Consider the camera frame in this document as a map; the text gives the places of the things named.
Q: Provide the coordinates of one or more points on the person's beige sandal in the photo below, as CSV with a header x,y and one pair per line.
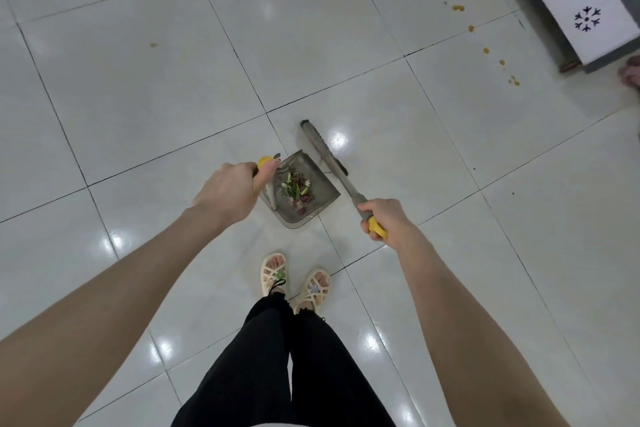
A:
x,y
312,291
273,272

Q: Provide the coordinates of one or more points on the person's right beige sandal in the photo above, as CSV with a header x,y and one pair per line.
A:
x,y
312,291

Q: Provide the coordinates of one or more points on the person's black trousers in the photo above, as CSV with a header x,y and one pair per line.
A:
x,y
260,371

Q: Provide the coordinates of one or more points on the person's left beige sandal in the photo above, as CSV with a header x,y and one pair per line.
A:
x,y
273,272

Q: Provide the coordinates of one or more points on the leaf debris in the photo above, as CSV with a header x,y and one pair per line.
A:
x,y
297,189

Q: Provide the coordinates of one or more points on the person's right forearm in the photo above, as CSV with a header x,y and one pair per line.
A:
x,y
475,341

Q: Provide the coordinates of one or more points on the orange liquid spill drops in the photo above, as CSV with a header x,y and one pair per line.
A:
x,y
457,7

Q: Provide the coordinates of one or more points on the grey broom with yellow cap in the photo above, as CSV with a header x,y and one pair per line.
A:
x,y
320,146

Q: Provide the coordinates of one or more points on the person's left hand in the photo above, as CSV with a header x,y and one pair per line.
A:
x,y
227,194

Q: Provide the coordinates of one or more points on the person's right hand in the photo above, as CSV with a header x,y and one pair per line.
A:
x,y
395,224

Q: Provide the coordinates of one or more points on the person's left forearm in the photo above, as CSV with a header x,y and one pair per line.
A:
x,y
85,326

